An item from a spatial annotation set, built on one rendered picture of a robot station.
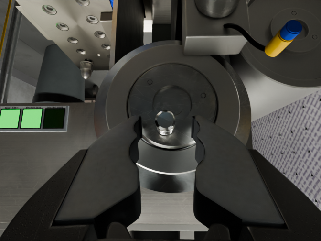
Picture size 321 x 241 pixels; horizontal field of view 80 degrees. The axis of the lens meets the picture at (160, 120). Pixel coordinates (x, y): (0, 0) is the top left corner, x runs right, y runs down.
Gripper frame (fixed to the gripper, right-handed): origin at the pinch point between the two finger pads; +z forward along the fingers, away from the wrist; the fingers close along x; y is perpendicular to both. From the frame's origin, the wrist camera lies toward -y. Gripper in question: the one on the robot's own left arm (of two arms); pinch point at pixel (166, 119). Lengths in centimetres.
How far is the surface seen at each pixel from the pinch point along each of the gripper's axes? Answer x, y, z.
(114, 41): -5.5, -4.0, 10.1
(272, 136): 18.2, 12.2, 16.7
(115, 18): -5.5, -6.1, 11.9
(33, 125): -35, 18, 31
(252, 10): 8.7, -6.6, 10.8
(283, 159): 18.0, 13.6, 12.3
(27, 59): -178, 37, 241
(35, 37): -139, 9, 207
